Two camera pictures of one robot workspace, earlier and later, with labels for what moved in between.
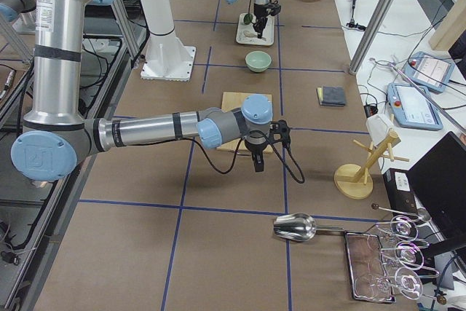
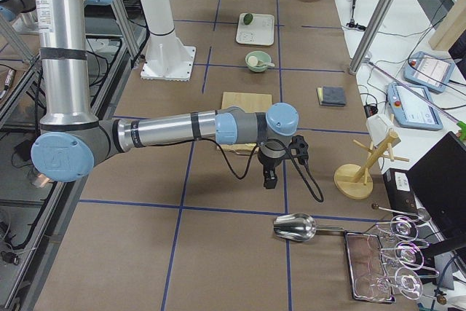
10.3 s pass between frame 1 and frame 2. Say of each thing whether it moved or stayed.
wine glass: stayed
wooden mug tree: stayed
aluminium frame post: stayed
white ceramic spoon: moved
